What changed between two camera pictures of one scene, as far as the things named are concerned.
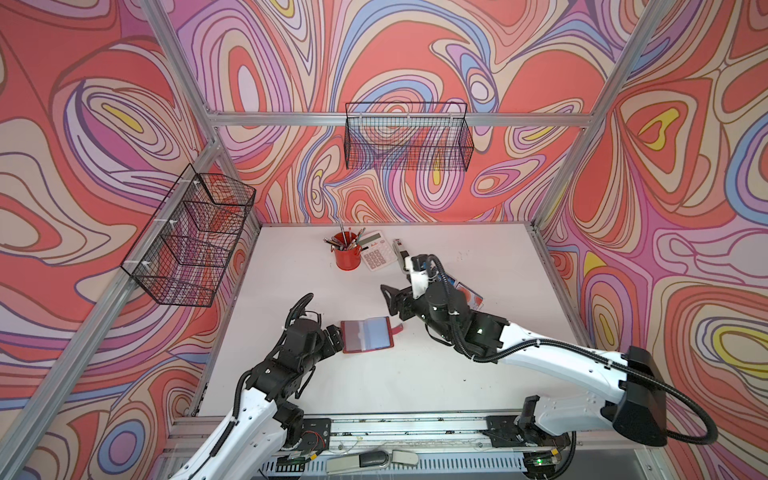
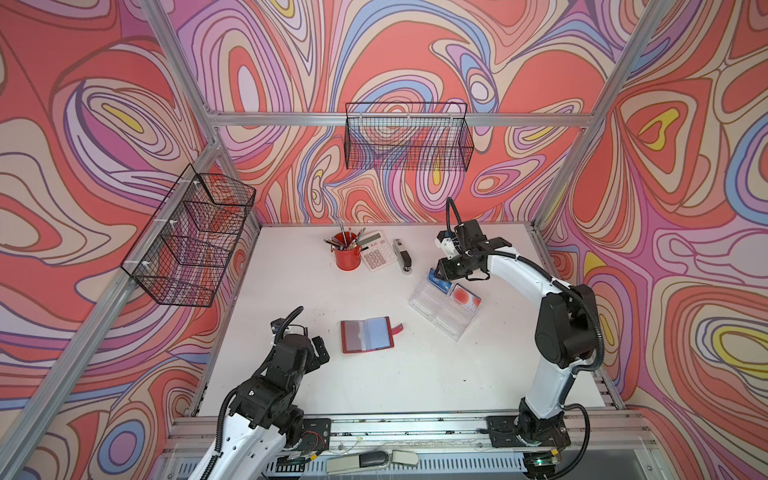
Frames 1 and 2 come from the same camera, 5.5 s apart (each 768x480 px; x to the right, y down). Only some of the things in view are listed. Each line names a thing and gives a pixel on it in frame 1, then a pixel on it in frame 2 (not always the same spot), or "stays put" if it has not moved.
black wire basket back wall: [407, 136] stays put
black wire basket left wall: [184, 251] stays put
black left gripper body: [328, 348] -> [311, 362]
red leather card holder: [368, 334] stays put
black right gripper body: [422, 306] -> [458, 267]
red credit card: [471, 297] stays put
